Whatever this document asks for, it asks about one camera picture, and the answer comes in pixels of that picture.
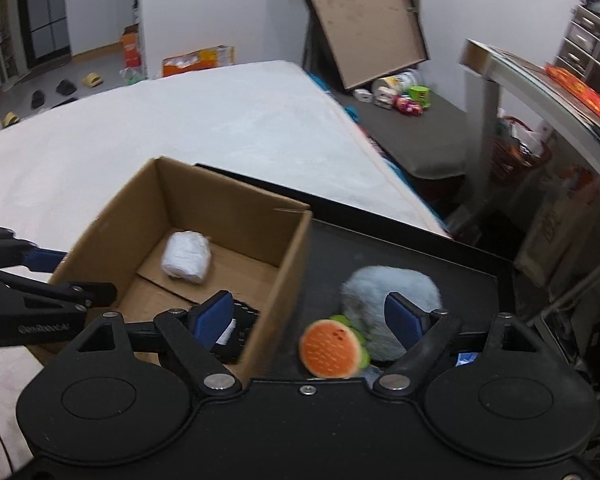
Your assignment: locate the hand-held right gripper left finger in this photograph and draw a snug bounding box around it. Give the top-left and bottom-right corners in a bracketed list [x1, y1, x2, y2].
[67, 290, 243, 397]

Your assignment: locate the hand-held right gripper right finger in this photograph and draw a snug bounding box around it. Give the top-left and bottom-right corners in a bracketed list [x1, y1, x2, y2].
[374, 292, 548, 396]

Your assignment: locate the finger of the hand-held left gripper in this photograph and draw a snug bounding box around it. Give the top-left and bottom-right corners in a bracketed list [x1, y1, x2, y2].
[0, 267, 118, 313]
[0, 222, 67, 273]

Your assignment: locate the grey plush toy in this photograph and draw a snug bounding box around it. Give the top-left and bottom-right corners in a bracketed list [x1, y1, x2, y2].
[340, 266, 442, 363]

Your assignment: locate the small blue carton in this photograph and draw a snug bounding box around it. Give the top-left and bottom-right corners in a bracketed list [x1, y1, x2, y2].
[162, 231, 212, 285]

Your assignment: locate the burger plush toy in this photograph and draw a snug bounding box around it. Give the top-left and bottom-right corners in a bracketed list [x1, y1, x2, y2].
[300, 315, 372, 380]

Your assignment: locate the cardboard box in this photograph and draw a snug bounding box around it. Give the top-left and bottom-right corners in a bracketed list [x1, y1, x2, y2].
[50, 156, 313, 378]

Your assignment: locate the black pouch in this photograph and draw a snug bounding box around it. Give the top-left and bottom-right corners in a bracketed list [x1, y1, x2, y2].
[207, 300, 261, 365]

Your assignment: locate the black tray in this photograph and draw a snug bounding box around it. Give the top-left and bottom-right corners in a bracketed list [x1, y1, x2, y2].
[195, 162, 516, 391]

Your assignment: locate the white tote bag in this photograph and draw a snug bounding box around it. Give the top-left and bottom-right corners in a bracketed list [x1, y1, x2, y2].
[515, 160, 600, 286]

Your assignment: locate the grey bench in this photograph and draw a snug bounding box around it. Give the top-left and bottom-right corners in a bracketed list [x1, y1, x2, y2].
[330, 87, 468, 179]

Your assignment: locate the wicker basket under desk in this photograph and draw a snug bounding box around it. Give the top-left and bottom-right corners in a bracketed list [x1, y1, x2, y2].
[492, 117, 551, 183]

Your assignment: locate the pink toy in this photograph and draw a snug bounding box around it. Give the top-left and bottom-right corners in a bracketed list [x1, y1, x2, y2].
[392, 95, 426, 117]

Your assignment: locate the orange box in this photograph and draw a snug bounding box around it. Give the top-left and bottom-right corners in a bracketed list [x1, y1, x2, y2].
[121, 25, 142, 68]

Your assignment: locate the white bottle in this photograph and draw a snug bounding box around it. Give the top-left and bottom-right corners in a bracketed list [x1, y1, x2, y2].
[372, 72, 423, 106]

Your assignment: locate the white cabinet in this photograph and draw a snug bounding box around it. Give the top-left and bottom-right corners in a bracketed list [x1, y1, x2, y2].
[64, 0, 141, 58]

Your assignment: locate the black framed door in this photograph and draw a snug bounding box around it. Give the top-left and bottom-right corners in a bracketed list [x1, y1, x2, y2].
[17, 0, 72, 66]

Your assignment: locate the orange paper bag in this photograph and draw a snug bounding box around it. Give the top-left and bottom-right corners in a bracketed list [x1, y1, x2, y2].
[161, 45, 236, 78]

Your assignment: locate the grey drawer organiser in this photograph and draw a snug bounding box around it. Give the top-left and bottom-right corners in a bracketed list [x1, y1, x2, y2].
[557, 4, 600, 91]

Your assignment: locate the silver frame desk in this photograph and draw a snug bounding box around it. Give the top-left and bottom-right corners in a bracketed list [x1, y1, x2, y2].
[460, 39, 600, 221]

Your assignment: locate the brown board black frame lid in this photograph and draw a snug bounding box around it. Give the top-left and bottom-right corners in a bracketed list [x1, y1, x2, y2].
[287, 0, 431, 92]

